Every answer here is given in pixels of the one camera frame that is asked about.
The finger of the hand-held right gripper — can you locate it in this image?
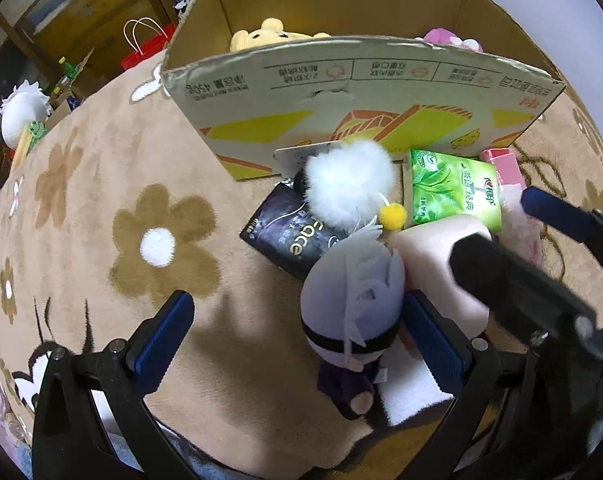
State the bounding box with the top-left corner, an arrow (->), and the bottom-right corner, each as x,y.
520,186 -> 603,273
448,232 -> 603,361

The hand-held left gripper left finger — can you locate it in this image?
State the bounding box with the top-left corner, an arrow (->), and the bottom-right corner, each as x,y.
32,290 -> 197,480

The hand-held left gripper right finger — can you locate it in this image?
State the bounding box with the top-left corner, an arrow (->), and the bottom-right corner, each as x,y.
404,289 -> 572,480

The pink tissue packet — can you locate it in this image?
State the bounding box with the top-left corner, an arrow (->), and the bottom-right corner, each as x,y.
479,147 -> 545,263

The grey-haired blindfolded plush doll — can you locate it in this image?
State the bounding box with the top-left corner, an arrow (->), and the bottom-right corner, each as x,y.
300,220 -> 407,421

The green tissue packet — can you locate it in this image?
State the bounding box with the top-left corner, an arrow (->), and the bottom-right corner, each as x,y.
409,148 -> 505,233

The black tissue packet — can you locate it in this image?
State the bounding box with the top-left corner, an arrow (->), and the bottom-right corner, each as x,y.
240,182 -> 352,282

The white fluffy pompom toy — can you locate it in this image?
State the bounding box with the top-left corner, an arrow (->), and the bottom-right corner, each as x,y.
294,141 -> 409,235

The printed cardboard box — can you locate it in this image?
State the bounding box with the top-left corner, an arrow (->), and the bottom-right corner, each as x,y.
160,0 -> 567,183

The tan flower-print blanket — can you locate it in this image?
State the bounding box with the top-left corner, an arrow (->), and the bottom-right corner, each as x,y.
0,52 -> 603,480

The pink plush toy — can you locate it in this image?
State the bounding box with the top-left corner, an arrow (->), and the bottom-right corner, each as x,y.
422,27 -> 485,55

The white printed card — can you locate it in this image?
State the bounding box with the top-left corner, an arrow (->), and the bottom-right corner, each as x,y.
274,142 -> 342,183

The green frog toy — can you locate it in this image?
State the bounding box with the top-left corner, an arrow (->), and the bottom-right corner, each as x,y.
12,120 -> 48,162

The open brown cardboard box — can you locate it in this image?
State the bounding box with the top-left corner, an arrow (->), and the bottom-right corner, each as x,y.
46,49 -> 98,113

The white-haired plush doll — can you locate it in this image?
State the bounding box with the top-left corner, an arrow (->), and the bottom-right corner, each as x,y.
0,80 -> 52,148

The red paper bag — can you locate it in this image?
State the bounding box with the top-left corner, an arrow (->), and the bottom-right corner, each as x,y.
120,17 -> 178,72

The green bottle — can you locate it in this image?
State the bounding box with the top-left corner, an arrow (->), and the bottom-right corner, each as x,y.
56,56 -> 80,86

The yellow bear plush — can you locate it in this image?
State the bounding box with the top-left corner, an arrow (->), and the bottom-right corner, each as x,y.
230,17 -> 332,54

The wooden wardrobe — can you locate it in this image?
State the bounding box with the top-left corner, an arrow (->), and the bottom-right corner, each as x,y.
0,0 -> 182,92

